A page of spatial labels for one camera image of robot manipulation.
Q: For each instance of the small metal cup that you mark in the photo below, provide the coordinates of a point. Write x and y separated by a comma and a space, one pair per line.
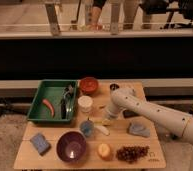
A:
114, 86

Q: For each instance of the green plastic tray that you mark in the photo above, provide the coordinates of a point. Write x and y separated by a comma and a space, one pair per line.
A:
54, 91

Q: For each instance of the wooden folding table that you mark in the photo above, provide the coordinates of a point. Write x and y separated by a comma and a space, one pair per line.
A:
29, 159

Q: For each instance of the purple bowl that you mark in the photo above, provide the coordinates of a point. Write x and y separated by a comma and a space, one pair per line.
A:
71, 147

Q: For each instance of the blue sponge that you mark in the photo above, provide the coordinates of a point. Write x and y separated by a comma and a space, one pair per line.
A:
40, 143

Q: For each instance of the black handled utensil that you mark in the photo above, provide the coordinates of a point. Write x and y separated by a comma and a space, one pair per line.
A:
63, 108

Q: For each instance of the orange peach fruit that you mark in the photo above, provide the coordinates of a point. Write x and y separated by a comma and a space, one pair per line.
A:
104, 151

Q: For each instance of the red bowl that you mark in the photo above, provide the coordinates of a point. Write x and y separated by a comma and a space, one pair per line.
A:
88, 85

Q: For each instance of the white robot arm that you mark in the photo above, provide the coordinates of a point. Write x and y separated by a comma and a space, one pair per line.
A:
177, 122

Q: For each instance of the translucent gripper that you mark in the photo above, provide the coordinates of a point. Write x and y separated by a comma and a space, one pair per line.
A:
106, 121

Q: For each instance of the blue plastic cup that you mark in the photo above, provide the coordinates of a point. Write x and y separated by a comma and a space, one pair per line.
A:
87, 127

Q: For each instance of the light blue cloth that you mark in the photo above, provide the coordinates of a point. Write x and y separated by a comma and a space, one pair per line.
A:
138, 130

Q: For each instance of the bunch of dark grapes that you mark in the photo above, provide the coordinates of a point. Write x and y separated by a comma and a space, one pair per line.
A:
131, 154

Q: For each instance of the red chili pepper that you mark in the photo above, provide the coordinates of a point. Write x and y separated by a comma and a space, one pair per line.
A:
49, 106

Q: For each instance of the white paper cup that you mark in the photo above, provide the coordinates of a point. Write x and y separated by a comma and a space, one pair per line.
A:
85, 103

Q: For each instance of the black rectangular block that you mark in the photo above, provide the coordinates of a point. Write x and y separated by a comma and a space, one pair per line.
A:
129, 114

